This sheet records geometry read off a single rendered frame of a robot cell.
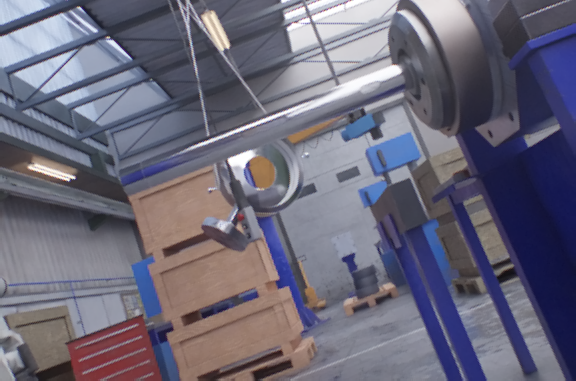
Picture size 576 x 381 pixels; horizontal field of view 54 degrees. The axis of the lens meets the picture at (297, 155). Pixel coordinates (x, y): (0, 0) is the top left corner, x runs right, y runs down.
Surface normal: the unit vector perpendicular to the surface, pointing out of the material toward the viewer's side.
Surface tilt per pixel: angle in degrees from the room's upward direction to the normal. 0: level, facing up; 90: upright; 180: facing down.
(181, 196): 90
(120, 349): 90
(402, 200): 90
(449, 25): 83
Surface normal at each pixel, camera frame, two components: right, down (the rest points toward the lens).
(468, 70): 0.12, 0.24
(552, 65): -0.04, -0.20
